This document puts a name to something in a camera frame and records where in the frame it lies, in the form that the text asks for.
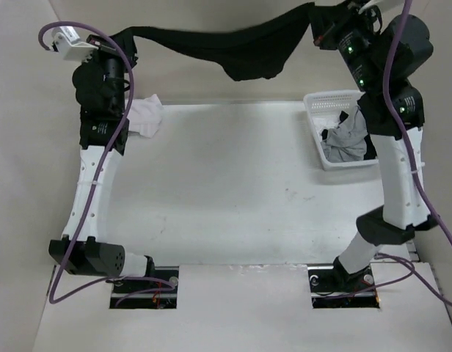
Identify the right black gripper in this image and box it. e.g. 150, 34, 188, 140
305, 0, 378, 92

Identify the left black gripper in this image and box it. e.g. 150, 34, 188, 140
83, 29, 140, 113

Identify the black tank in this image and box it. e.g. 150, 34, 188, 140
363, 134, 377, 161
128, 2, 315, 81

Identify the white tank top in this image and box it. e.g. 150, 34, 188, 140
128, 94, 164, 139

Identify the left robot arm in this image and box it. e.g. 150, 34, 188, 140
48, 26, 156, 293

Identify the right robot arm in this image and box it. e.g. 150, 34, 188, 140
309, 1, 437, 290

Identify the grey tank top in basket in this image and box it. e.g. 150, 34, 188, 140
321, 106, 368, 163

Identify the black tank top over rim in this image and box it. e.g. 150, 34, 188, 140
363, 134, 377, 161

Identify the white plastic laundry basket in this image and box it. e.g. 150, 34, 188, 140
303, 89, 378, 171

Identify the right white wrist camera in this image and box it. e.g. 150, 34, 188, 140
358, 0, 405, 14

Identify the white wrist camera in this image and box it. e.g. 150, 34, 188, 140
50, 26, 97, 62
358, 0, 405, 14

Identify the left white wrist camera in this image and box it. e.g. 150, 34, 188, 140
50, 26, 97, 62

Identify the right metal table rail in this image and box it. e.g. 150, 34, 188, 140
406, 240, 420, 263

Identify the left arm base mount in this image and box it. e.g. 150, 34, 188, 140
109, 266, 180, 310

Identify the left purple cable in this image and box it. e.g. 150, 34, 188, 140
37, 21, 175, 306

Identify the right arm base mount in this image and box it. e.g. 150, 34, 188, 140
307, 265, 379, 309

